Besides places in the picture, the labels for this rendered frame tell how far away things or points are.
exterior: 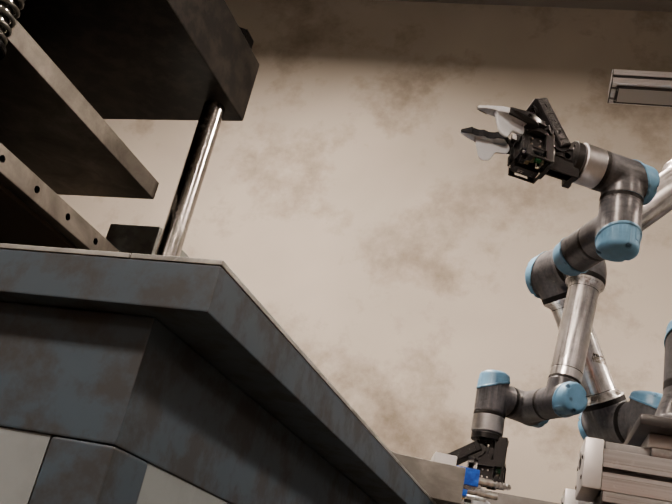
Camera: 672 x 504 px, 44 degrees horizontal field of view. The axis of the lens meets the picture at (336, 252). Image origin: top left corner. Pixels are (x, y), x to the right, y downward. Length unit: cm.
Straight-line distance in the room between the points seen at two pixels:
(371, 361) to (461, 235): 84
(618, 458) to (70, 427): 117
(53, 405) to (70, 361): 3
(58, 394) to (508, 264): 391
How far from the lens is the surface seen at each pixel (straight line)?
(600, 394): 225
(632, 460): 160
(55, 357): 62
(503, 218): 454
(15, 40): 181
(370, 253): 449
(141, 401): 59
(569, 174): 152
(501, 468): 198
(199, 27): 216
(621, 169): 157
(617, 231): 152
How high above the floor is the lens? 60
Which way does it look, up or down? 24 degrees up
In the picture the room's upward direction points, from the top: 13 degrees clockwise
